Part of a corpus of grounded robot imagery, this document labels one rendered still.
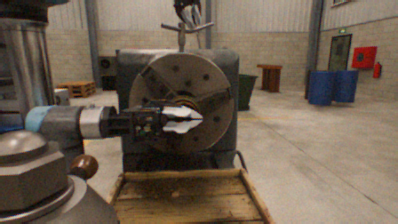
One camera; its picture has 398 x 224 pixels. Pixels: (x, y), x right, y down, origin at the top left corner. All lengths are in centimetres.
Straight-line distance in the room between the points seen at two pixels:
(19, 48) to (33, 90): 9
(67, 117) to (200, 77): 36
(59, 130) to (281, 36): 1138
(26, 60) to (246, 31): 1070
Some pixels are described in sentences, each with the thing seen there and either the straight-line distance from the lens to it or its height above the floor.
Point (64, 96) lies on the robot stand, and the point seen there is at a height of 110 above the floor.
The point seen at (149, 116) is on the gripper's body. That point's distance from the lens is 48.
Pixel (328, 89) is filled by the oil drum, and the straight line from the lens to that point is 702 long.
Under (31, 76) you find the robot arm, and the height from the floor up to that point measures 118.
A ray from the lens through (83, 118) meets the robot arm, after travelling 53.
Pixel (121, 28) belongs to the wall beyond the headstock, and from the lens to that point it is 1097.
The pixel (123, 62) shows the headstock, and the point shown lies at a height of 121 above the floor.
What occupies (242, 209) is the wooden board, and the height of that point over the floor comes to 89.
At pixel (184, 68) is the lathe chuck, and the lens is 68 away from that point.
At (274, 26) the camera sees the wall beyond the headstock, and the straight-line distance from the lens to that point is 1168.
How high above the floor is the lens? 122
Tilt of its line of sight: 13 degrees down
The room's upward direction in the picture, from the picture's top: straight up
